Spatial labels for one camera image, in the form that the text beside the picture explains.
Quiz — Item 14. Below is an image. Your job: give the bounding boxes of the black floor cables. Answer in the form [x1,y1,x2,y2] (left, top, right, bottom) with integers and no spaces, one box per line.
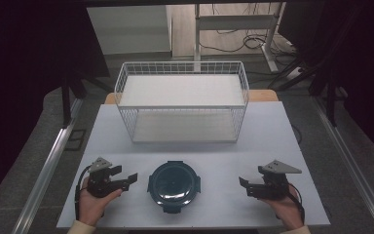
[198,3,298,58]

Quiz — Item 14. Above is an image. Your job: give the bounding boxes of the wooden table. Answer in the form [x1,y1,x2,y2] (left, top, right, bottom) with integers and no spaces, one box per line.
[104,89,280,105]

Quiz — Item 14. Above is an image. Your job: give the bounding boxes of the dark teal round lidded container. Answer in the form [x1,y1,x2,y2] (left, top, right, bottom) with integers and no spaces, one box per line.
[146,160,203,215]

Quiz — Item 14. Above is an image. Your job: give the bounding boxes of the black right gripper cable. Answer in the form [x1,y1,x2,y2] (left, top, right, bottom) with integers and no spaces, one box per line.
[285,182,307,226]

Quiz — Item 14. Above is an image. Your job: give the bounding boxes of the person's left hand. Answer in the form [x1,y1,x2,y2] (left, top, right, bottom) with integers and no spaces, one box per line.
[78,176,124,227]

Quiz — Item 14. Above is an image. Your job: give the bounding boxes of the black metal stand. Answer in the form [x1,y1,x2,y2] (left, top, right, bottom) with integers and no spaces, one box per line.
[59,69,115,129]
[267,57,350,128]

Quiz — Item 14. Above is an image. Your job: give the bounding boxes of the black curtain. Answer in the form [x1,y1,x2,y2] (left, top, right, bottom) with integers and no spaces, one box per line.
[0,0,111,213]
[277,0,374,167]

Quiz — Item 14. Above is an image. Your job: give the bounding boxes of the white table mat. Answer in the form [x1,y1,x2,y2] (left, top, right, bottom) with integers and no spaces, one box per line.
[56,100,331,230]

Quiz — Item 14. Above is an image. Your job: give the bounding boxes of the white metal desk frame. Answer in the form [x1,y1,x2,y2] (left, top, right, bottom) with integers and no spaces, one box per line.
[193,2,287,73]

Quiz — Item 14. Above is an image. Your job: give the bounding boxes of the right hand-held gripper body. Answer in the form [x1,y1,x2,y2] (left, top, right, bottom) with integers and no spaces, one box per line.
[255,159,303,200]

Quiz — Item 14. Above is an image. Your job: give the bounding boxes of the aluminium rail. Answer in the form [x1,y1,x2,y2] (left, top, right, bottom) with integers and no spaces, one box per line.
[11,97,85,234]
[311,96,374,234]

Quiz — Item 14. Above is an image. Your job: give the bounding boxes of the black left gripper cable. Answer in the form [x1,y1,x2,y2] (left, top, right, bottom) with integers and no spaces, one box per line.
[74,165,93,222]

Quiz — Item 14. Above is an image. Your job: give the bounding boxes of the white wire two-tier rack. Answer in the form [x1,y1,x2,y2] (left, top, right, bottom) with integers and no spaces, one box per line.
[113,60,250,144]

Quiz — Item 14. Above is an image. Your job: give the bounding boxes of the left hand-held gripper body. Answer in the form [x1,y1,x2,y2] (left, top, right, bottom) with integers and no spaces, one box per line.
[86,157,125,199]

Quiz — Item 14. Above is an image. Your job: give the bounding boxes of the person's right hand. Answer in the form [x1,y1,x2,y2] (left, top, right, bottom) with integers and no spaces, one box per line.
[259,184,305,231]

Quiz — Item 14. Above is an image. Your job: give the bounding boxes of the black floor bracket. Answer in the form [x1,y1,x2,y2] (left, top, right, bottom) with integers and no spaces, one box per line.
[64,128,88,152]

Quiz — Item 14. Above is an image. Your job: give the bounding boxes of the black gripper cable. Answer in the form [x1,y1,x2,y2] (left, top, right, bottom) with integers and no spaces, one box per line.
[285,182,307,226]
[74,165,93,222]

